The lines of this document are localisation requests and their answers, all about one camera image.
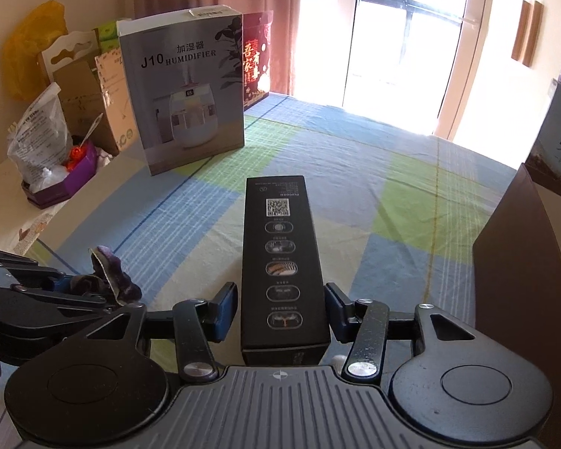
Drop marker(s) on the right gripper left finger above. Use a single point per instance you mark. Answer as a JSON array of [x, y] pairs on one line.
[[114, 379]]

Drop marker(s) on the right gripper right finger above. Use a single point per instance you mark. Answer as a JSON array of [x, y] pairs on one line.
[[430, 380]]

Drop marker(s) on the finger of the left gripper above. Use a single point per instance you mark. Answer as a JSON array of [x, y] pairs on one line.
[[52, 286], [11, 259]]

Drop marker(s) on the dark brown hair scrunchie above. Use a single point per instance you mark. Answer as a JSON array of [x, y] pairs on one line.
[[107, 280]]

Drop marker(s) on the black Flyco product box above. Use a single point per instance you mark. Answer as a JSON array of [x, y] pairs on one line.
[[283, 319]]

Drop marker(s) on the white floral cloth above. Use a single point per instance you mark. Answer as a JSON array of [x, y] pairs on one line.
[[32, 232]]

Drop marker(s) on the purple small box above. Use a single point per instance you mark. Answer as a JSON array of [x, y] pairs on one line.
[[72, 182]]

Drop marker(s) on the clear plastic bag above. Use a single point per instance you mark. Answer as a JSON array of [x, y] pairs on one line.
[[40, 141]]

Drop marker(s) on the red small toy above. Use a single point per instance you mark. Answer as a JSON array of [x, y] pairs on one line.
[[78, 152]]

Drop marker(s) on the large brown storage box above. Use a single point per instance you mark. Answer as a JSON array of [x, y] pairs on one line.
[[517, 278]]

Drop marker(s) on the checkered tablecloth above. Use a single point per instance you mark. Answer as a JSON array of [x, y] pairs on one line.
[[395, 213]]

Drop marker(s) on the yellow plastic bag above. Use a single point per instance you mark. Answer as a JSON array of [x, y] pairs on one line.
[[21, 72]]

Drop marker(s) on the brown cardboard box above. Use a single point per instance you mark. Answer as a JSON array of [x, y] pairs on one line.
[[91, 77]]

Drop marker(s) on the green tissue packs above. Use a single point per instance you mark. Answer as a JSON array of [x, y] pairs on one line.
[[107, 36]]

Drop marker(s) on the white humidifier box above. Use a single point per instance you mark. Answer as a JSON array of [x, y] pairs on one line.
[[184, 71]]

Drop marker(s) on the red gift bag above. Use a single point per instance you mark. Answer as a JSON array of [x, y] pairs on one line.
[[257, 30]]

